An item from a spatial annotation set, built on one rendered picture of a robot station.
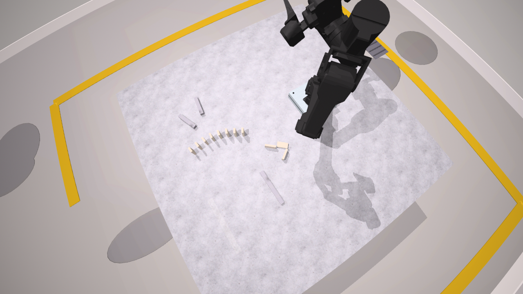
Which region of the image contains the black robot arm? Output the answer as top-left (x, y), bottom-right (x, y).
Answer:
top-left (295, 0), bottom-right (390, 139)

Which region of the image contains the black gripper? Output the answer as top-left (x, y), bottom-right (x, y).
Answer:
top-left (280, 0), bottom-right (348, 47)

